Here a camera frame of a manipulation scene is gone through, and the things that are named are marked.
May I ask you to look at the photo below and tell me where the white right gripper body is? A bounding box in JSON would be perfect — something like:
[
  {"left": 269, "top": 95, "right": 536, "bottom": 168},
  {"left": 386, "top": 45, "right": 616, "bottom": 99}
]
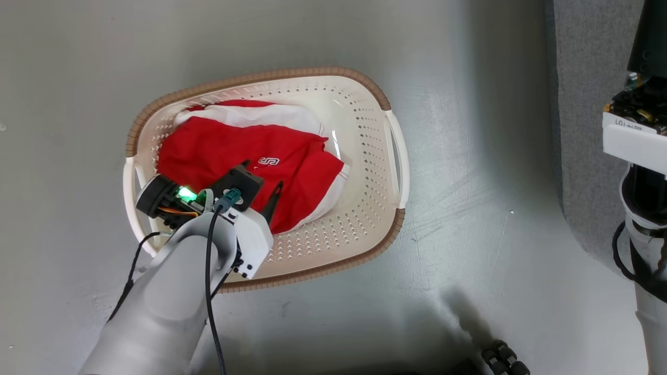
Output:
[{"left": 602, "top": 73, "right": 667, "bottom": 176}]

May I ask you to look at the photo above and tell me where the black cable with teal plug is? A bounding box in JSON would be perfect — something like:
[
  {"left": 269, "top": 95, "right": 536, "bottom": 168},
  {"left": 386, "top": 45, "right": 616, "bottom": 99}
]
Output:
[{"left": 204, "top": 189, "right": 243, "bottom": 375}]

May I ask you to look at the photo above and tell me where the thin black braided cable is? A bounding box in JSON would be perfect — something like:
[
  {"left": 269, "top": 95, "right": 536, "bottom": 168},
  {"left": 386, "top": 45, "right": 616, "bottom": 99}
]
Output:
[{"left": 106, "top": 231, "right": 163, "bottom": 322}]

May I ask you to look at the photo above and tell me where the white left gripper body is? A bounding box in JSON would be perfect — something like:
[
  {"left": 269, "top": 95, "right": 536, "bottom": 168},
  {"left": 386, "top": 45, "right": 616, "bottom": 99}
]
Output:
[{"left": 136, "top": 174, "right": 275, "bottom": 280}]

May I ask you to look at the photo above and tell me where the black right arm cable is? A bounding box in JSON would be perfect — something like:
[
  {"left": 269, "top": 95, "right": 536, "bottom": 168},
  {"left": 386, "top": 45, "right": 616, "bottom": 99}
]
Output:
[{"left": 612, "top": 221, "right": 667, "bottom": 304}]

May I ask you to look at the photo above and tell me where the grey fabric sofa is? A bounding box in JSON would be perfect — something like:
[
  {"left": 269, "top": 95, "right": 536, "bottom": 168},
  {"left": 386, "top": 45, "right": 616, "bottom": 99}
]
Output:
[{"left": 544, "top": 0, "right": 667, "bottom": 279}]

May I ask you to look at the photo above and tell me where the cream perforated laundry basket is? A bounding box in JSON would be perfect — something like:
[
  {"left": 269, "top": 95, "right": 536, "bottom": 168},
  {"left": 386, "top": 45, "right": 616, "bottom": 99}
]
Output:
[{"left": 122, "top": 66, "right": 411, "bottom": 294}]

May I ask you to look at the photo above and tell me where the red and white shirt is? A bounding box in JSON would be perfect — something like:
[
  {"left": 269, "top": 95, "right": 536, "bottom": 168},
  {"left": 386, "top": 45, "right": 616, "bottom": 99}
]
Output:
[{"left": 156, "top": 99, "right": 351, "bottom": 235}]

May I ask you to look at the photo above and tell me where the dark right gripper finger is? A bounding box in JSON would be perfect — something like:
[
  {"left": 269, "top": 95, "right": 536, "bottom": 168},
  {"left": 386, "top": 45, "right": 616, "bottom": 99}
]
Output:
[{"left": 627, "top": 0, "right": 667, "bottom": 80}]

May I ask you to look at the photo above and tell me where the black ribbed base wheel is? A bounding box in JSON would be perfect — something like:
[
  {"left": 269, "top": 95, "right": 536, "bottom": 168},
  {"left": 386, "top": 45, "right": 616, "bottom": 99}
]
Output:
[{"left": 480, "top": 340, "right": 532, "bottom": 375}]

